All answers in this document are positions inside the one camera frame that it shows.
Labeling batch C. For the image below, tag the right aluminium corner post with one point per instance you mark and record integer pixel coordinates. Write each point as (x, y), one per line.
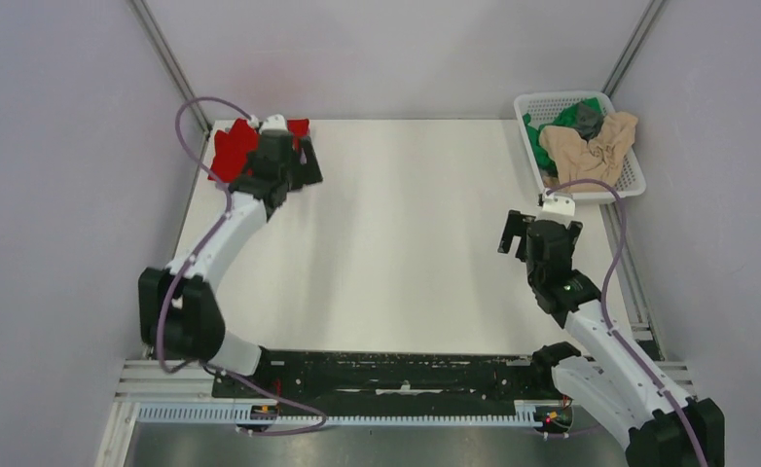
(639, 35)

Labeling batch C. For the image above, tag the beige t shirt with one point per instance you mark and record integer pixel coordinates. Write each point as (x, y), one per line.
(601, 158)

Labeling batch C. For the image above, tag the left aluminium corner post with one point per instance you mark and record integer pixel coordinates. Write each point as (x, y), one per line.
(150, 26)

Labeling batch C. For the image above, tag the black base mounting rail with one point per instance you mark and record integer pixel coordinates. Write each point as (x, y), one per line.
(361, 383)

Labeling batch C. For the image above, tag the aluminium corner post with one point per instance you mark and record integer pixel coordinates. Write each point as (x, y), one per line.
(639, 35)
(150, 26)

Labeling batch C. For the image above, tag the white slotted cable duct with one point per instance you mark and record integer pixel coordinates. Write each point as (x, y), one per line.
(247, 414)

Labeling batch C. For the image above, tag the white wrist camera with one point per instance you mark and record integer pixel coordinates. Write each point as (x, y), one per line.
(557, 207)
(271, 123)

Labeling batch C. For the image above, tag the grey t shirt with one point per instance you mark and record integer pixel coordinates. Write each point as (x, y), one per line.
(587, 121)

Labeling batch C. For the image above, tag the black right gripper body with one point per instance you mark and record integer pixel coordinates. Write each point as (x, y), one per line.
(517, 227)

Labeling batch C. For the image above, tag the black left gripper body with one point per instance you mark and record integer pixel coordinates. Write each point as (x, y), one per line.
(297, 174)

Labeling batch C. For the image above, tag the red t shirt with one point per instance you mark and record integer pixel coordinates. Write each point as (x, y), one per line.
(232, 145)

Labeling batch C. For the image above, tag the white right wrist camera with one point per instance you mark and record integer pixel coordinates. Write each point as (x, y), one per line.
(557, 207)

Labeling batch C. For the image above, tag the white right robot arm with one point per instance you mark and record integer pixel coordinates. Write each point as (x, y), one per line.
(654, 420)

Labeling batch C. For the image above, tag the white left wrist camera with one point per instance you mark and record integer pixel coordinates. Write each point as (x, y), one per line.
(271, 123)

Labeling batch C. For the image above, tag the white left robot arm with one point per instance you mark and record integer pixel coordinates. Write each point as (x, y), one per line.
(179, 312)

